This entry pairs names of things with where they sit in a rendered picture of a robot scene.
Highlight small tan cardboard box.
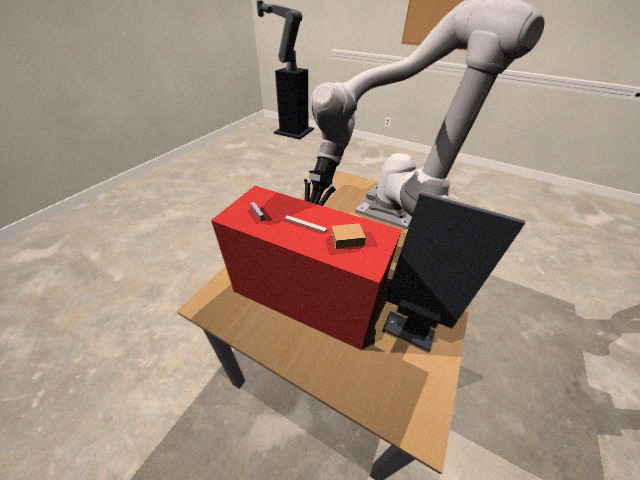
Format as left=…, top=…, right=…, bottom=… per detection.
left=331, top=223, right=366, bottom=248

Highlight red tool chest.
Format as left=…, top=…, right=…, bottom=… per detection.
left=211, top=186, right=401, bottom=350

